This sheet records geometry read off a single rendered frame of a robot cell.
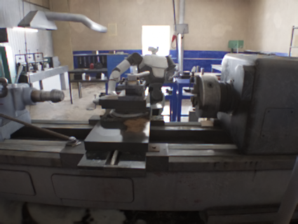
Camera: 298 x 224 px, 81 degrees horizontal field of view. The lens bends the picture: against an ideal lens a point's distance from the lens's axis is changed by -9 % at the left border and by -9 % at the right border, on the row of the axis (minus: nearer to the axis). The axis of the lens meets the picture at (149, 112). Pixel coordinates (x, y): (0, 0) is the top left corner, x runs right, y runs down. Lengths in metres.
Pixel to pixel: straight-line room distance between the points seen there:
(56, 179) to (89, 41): 7.69
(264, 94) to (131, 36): 7.47
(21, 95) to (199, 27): 7.63
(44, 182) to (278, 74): 1.35
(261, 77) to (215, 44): 7.56
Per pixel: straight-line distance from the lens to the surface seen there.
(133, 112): 1.28
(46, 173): 1.23
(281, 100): 1.07
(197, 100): 1.09
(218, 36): 8.55
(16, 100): 1.33
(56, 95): 1.24
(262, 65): 0.98
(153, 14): 8.25
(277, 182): 1.30
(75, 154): 1.02
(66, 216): 1.37
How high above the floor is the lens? 1.36
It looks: 19 degrees down
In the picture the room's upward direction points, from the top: straight up
